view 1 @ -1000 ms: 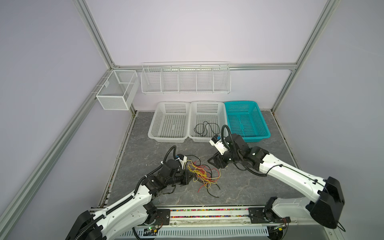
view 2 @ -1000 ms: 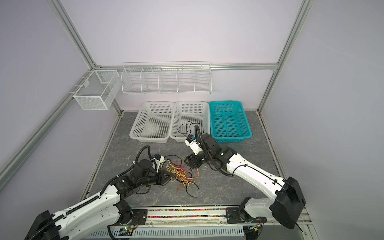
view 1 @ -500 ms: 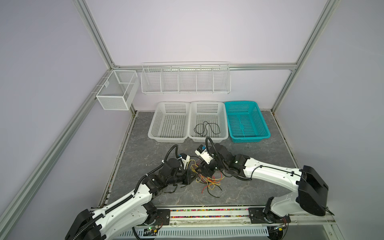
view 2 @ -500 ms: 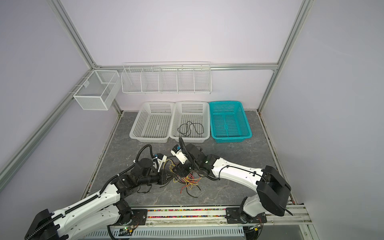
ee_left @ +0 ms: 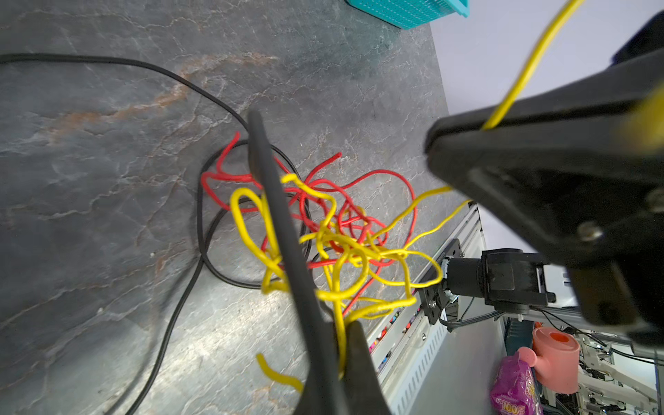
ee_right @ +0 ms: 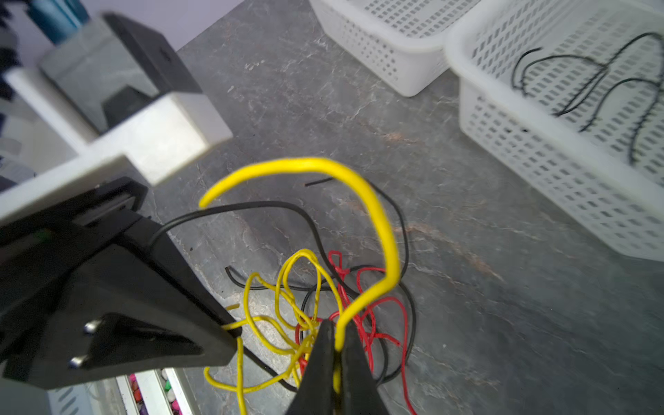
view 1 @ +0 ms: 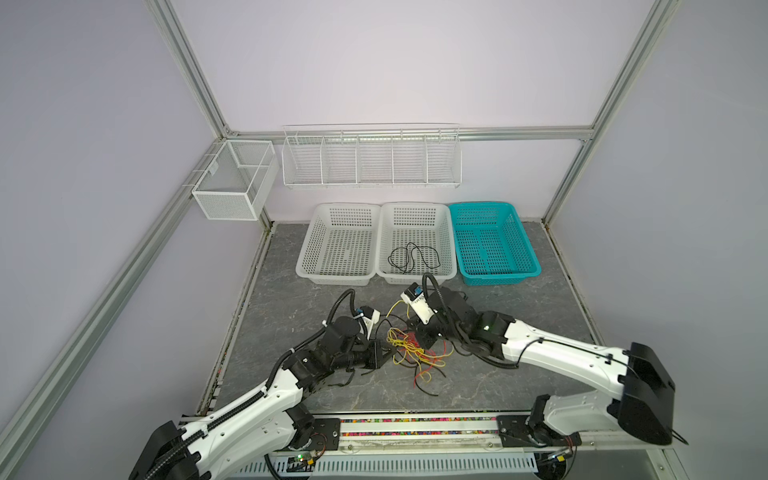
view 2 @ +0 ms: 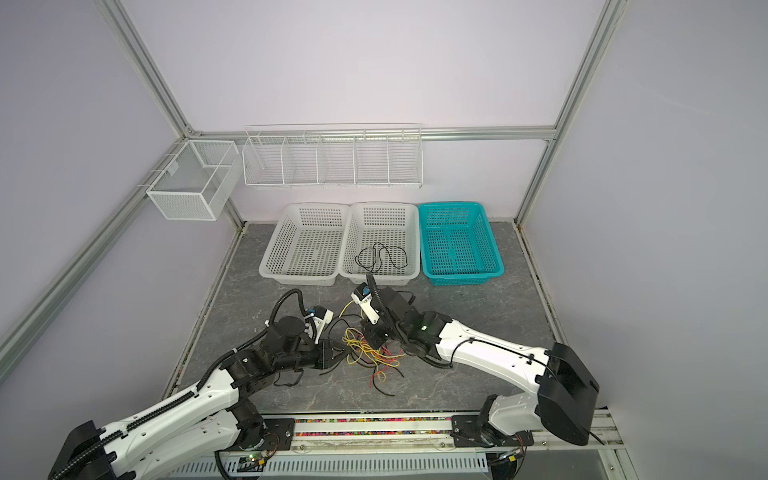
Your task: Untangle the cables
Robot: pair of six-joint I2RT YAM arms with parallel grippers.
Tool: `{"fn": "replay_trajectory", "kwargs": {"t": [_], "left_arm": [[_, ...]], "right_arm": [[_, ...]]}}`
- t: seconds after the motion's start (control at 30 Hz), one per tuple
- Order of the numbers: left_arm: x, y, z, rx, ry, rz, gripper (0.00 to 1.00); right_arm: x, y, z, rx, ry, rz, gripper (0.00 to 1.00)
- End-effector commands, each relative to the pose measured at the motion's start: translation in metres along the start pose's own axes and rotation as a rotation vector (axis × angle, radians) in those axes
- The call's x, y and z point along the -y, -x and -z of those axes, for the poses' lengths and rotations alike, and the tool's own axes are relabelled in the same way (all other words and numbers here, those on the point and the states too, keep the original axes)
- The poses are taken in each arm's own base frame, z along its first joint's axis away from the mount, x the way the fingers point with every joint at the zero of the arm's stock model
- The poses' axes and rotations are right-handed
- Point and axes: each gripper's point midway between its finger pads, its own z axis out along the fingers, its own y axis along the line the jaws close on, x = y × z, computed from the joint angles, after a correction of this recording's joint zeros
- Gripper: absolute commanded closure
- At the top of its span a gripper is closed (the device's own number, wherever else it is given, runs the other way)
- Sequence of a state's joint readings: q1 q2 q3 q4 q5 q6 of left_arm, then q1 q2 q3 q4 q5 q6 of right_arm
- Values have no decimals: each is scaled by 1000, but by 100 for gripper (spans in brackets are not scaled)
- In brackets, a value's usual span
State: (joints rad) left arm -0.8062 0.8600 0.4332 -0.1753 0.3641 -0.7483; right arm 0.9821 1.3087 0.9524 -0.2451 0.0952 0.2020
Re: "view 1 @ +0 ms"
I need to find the white wire wall shelf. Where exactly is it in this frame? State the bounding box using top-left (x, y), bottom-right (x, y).
top-left (282, 123), bottom-right (463, 188)

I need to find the left white plastic basket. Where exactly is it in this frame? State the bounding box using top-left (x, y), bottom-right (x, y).
top-left (295, 203), bottom-right (381, 287)

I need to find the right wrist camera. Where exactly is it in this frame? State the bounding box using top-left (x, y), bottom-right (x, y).
top-left (401, 283), bottom-right (435, 325)

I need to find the middle white plastic basket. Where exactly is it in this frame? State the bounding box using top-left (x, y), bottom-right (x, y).
top-left (375, 202), bottom-right (458, 285)

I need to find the long black cable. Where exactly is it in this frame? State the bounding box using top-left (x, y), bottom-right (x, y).
top-left (387, 241), bottom-right (442, 276)

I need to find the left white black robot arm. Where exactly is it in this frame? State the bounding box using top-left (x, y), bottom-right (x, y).
top-left (129, 288), bottom-right (385, 479)

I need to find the white mesh wall box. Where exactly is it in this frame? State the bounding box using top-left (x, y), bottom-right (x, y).
top-left (192, 140), bottom-right (279, 221)

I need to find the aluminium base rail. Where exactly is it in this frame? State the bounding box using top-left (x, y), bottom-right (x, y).
top-left (161, 410), bottom-right (667, 463)

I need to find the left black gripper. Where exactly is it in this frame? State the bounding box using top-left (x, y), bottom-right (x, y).
top-left (332, 338), bottom-right (396, 372)

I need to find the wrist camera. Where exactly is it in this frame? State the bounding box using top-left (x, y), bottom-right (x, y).
top-left (354, 306), bottom-right (381, 340)
top-left (401, 283), bottom-right (435, 325)

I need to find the teal plastic basket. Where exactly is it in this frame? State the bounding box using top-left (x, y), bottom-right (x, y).
top-left (449, 202), bottom-right (541, 286)

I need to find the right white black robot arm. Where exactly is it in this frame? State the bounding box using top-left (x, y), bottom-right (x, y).
top-left (401, 274), bottom-right (683, 448)

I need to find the red yellow cable bundle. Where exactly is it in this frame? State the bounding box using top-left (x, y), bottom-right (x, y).
top-left (383, 299), bottom-right (454, 398)

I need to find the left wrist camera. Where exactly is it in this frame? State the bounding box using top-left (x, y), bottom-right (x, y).
top-left (354, 306), bottom-right (381, 340)

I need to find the white vented cable duct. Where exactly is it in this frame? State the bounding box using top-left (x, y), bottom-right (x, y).
top-left (271, 452), bottom-right (539, 479)

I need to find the aluminium frame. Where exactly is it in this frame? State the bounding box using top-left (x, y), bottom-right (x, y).
top-left (1, 1), bottom-right (679, 479)

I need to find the white plastic basket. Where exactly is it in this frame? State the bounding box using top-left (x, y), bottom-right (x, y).
top-left (295, 203), bottom-right (381, 287)
top-left (375, 202), bottom-right (458, 285)

